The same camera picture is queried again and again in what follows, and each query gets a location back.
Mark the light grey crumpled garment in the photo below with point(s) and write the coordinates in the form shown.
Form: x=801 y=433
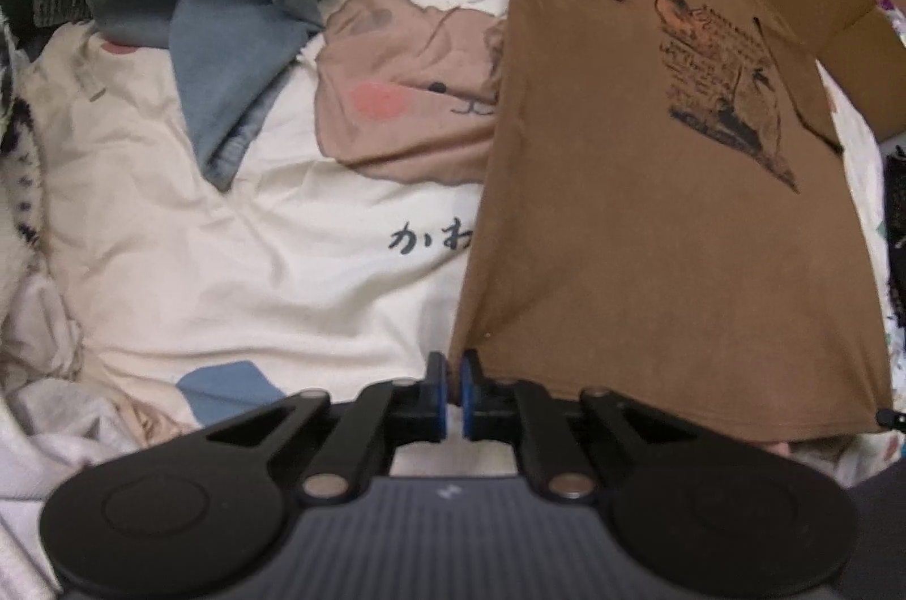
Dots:
x=64 y=430

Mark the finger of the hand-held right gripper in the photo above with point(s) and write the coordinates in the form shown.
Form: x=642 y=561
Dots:
x=893 y=419

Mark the black garment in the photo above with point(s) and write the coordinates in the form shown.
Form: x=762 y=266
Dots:
x=895 y=204

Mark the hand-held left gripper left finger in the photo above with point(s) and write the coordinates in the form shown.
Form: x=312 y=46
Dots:
x=440 y=391

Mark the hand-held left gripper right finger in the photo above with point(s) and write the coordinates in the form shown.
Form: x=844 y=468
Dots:
x=465 y=388

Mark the cream bear-print bed sheet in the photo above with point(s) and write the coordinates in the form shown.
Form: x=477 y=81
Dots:
x=248 y=260

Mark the brown printed t-shirt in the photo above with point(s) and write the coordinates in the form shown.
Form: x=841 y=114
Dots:
x=637 y=253

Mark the white patterned knit blanket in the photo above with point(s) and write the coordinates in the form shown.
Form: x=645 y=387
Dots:
x=14 y=147

